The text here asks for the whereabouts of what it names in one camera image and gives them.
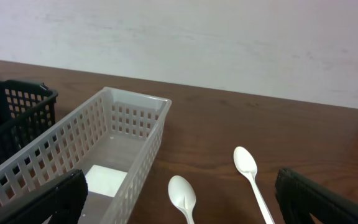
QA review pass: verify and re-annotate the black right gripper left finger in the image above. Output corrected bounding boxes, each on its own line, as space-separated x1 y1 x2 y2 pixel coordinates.
0 169 88 224

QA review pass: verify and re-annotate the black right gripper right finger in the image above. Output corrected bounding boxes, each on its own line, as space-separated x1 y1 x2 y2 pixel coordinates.
275 168 358 224

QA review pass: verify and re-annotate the white plastic spoon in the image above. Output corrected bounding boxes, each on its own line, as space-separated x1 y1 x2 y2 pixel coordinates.
233 146 275 224
168 175 196 224

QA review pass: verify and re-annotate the white label in clear basket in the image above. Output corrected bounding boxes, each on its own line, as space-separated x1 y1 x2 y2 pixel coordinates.
85 165 127 197

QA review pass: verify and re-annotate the clear plastic basket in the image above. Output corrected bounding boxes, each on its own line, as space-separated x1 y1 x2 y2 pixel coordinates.
0 87 172 223

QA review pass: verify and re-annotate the black plastic basket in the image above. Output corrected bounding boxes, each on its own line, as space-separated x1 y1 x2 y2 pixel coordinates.
0 80 58 165

